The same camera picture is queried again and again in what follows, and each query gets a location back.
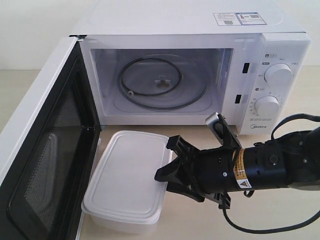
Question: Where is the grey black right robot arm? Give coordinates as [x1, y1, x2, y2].
[154, 128, 320, 208]

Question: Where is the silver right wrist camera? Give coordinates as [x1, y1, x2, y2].
[205, 112, 227, 145]

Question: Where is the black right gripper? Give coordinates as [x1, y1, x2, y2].
[154, 135, 238, 209]

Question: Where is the white microwave door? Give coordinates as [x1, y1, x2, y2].
[0, 35, 101, 240]

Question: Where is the glass turntable plate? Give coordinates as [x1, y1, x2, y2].
[116, 53, 208, 111]

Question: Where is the blue bordered label sticker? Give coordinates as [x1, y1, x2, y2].
[235, 12, 267, 26]

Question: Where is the lower white timer knob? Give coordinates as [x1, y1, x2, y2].
[254, 95, 280, 117]

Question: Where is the white microwave oven body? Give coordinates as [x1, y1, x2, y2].
[70, 0, 311, 135]

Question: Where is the upper white power knob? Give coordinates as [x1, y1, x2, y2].
[264, 63, 293, 86]

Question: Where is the white label sticker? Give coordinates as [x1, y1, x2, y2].
[213, 12, 241, 26]

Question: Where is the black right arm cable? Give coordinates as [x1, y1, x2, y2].
[221, 113, 320, 233]

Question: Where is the white plastic lidded container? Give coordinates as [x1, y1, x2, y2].
[81, 130, 172, 234]

